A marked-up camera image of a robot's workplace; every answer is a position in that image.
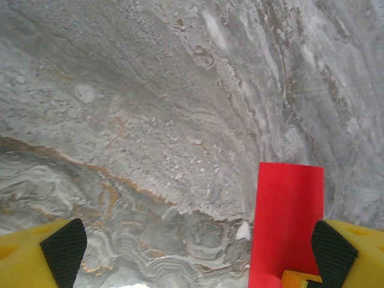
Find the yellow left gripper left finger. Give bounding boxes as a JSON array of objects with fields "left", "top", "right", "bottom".
[{"left": 0, "top": 218, "right": 88, "bottom": 288}]

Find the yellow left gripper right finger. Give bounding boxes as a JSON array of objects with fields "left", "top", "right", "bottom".
[{"left": 311, "top": 219, "right": 384, "bottom": 288}]

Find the red paper sheet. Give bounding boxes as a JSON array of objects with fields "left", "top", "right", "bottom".
[{"left": 248, "top": 161, "right": 325, "bottom": 288}]

